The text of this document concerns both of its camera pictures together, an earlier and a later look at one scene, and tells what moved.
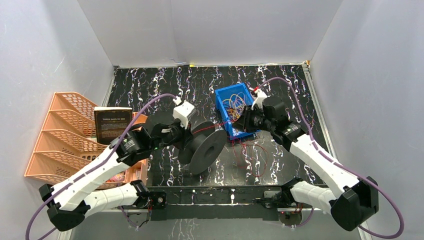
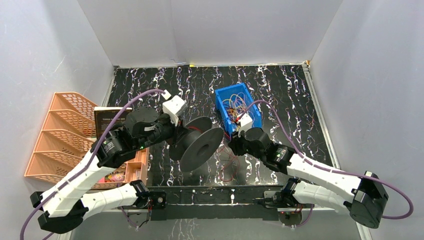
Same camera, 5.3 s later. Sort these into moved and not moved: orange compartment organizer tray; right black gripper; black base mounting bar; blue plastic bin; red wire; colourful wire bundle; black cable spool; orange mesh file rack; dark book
Moved: black cable spool; red wire; right black gripper
Not moved: colourful wire bundle; blue plastic bin; black base mounting bar; dark book; orange mesh file rack; orange compartment organizer tray
